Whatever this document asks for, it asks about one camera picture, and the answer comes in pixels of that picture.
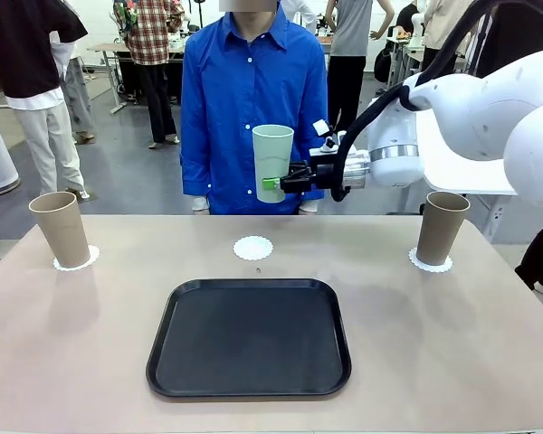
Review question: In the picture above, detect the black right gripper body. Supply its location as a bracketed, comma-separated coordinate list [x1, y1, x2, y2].
[313, 159, 346, 192]

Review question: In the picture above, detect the pale green cup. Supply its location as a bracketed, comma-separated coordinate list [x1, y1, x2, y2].
[252, 125, 296, 204]

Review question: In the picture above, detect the white scalloped paper coaster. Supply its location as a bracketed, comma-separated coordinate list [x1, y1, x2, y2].
[407, 246, 453, 275]
[52, 243, 101, 272]
[233, 235, 274, 262]

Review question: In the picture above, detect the tan cup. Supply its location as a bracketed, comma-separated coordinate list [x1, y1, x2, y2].
[415, 191, 472, 267]
[28, 191, 91, 268]

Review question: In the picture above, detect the person's right forearm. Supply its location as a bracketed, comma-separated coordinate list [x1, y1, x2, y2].
[179, 148, 212, 213]

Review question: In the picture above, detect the person in blue shirt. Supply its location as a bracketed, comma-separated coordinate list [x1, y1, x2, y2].
[179, 0, 329, 216]

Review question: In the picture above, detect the black bag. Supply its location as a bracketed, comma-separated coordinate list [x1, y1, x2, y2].
[373, 44, 393, 83]

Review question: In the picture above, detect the person in grey tee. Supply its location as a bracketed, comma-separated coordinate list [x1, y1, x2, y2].
[324, 0, 397, 137]

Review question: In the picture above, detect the white side table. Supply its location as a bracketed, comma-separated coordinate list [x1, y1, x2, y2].
[371, 96, 519, 196]

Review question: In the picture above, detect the black plastic tray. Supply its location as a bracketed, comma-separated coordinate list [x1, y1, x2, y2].
[145, 278, 353, 401]

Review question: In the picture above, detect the white table leg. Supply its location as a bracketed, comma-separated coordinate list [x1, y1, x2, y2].
[472, 194, 509, 243]

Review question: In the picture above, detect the person in beige top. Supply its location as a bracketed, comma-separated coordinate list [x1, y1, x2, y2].
[415, 0, 481, 80]

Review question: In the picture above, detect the person in plaid shirt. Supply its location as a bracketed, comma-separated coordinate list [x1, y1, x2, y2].
[112, 0, 186, 149]

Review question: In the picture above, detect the grey background desk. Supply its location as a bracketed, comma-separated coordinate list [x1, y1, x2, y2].
[86, 42, 130, 114]

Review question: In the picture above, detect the person in black trousers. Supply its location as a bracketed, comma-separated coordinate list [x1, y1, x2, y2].
[514, 198, 543, 297]

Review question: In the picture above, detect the person in grey trousers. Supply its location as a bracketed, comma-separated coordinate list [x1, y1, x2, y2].
[49, 26, 97, 145]

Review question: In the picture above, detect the person in black coat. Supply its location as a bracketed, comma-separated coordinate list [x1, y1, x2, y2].
[472, 0, 543, 78]

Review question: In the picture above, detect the person in black shirt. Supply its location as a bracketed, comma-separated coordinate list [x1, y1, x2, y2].
[0, 0, 91, 200]

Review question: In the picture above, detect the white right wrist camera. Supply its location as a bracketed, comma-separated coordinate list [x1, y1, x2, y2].
[310, 118, 348, 157]

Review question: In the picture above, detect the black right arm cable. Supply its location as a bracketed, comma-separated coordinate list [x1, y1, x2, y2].
[329, 0, 485, 203]

